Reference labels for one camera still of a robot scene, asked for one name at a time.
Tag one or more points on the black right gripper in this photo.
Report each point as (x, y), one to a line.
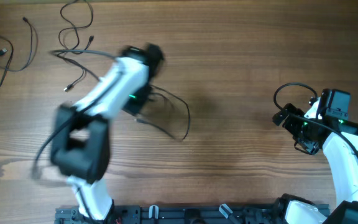
(289, 124)

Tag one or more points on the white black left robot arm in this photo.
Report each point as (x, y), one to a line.
(80, 141)

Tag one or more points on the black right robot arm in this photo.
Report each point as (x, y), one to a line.
(325, 127)

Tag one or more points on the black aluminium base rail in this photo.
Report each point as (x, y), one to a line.
(134, 214)

